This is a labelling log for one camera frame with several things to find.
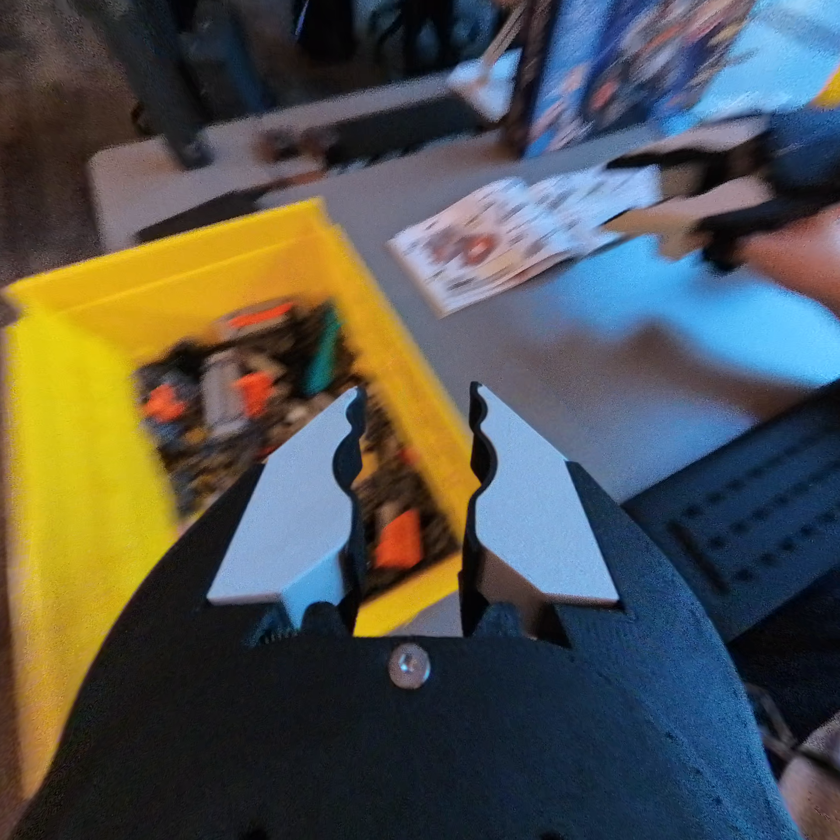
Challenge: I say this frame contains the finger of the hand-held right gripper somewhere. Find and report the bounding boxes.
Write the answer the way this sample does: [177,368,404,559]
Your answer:
[604,125,775,199]
[600,185,774,262]

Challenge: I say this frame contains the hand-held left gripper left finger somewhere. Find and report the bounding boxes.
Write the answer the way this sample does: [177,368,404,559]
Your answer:
[206,386,368,636]

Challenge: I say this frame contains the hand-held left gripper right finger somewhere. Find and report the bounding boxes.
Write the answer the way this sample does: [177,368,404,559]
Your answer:
[461,381,620,637]

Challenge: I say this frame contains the pile of toy bricks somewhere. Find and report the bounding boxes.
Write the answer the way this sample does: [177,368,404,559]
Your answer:
[134,298,460,572]

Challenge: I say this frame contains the toy instruction booklet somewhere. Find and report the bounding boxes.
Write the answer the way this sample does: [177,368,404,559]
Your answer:
[386,164,664,319]

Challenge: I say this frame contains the yellow plastic bin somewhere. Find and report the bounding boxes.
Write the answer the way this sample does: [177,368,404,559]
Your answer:
[0,197,480,795]

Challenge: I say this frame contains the grey desk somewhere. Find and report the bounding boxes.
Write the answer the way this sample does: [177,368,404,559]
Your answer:
[256,125,840,657]

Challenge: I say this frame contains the person's right hand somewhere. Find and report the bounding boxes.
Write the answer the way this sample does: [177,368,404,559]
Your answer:
[738,210,840,309]

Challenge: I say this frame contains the colourful toy box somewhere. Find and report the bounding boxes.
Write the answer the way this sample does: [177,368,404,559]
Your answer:
[518,0,840,158]

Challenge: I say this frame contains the black perforated block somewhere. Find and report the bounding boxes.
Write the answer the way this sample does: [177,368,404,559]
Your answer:
[620,387,840,641]

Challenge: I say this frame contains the black power adapter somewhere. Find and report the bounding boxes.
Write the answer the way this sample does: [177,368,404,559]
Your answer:
[134,190,263,245]

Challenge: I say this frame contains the light grey side table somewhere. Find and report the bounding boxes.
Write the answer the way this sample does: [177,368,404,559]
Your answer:
[85,72,500,250]

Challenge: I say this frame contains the person's beige trousers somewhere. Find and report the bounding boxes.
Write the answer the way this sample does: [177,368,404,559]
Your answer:
[781,722,840,840]

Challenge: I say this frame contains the black metal post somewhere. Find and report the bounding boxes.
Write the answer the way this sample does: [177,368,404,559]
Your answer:
[85,0,217,168]

